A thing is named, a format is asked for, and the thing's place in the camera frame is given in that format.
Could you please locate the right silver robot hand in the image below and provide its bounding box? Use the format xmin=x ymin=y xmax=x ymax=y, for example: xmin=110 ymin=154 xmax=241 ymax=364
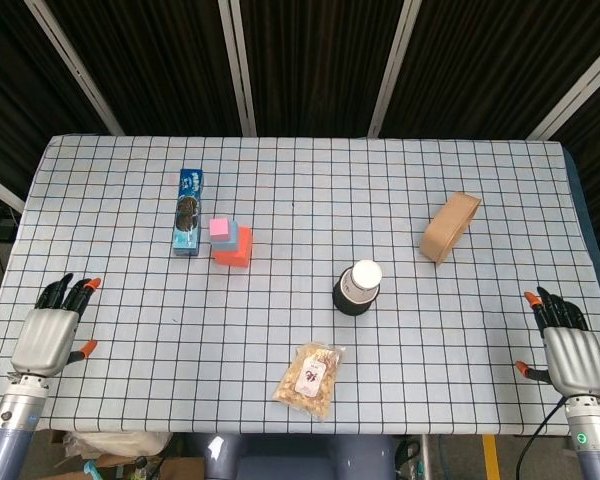
xmin=514 ymin=285 xmax=600 ymax=400

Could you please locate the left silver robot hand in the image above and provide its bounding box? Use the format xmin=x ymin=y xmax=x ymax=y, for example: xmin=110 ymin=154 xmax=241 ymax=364
xmin=9 ymin=273 xmax=104 ymax=377

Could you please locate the light blue foam cube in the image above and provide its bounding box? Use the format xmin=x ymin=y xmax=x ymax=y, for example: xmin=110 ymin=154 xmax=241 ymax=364
xmin=210 ymin=221 xmax=241 ymax=253

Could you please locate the orange foam cube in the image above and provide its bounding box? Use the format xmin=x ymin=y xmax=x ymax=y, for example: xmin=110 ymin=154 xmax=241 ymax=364
xmin=212 ymin=226 xmax=254 ymax=269

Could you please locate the white plastic bag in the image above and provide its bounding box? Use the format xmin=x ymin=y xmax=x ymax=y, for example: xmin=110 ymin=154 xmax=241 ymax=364
xmin=62 ymin=430 xmax=174 ymax=459

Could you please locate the blue Oreo cookie box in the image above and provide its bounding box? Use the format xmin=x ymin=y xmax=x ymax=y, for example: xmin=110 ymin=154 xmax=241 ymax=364
xmin=172 ymin=168 xmax=205 ymax=259

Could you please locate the white paper cup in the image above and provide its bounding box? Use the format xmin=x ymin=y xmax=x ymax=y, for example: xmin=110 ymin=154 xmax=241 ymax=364
xmin=343 ymin=259 xmax=384 ymax=304

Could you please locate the black mesh pen holder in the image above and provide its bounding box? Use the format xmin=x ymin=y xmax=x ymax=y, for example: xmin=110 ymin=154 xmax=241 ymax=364
xmin=331 ymin=264 xmax=381 ymax=317

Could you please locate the clear snack bag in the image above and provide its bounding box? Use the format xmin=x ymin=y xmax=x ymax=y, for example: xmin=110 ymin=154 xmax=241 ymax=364
xmin=272 ymin=341 xmax=347 ymax=423

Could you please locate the grey-blue robot torso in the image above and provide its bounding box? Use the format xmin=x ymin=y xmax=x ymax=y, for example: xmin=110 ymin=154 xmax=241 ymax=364
xmin=182 ymin=433 xmax=399 ymax=480

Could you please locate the blue checkered tablecloth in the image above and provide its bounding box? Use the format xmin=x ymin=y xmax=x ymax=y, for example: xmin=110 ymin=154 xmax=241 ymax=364
xmin=0 ymin=133 xmax=600 ymax=435

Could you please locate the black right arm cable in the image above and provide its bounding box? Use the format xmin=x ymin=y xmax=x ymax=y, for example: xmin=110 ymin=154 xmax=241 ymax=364
xmin=515 ymin=397 xmax=571 ymax=480

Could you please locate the white metal frame post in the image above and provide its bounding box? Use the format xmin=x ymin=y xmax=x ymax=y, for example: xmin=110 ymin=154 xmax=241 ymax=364
xmin=0 ymin=168 xmax=26 ymax=214
xmin=24 ymin=0 xmax=126 ymax=136
xmin=367 ymin=0 xmax=422 ymax=137
xmin=218 ymin=0 xmax=258 ymax=137
xmin=526 ymin=34 xmax=600 ymax=141

